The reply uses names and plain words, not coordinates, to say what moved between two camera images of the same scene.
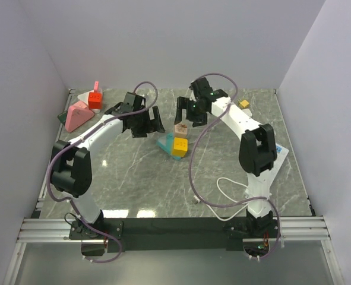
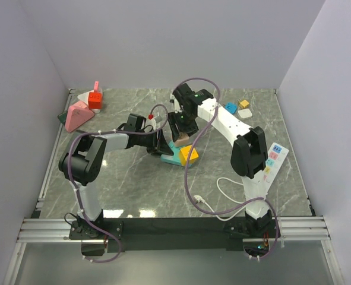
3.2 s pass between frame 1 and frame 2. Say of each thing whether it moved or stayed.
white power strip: stayed
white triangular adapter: stayed
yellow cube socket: moved
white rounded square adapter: stayed
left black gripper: moved
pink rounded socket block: stayed
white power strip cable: stayed
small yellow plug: stayed
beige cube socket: moved
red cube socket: stayed
